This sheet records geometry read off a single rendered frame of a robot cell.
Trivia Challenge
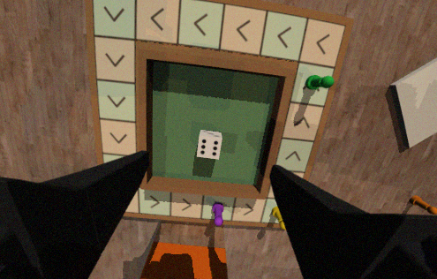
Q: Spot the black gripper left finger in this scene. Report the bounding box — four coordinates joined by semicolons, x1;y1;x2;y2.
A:
0;151;149;279

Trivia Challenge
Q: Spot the green game pawn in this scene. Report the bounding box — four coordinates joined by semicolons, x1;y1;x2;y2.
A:
305;75;334;89

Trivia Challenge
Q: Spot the purple pawn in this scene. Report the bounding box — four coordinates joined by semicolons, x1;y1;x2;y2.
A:
213;202;224;226

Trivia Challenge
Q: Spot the orange game pawn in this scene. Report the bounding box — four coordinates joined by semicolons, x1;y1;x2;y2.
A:
410;195;437;215

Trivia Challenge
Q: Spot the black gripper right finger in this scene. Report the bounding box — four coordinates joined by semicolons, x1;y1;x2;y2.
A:
269;165;437;279

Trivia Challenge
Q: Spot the grey die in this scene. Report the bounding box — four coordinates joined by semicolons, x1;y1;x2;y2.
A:
197;130;222;160

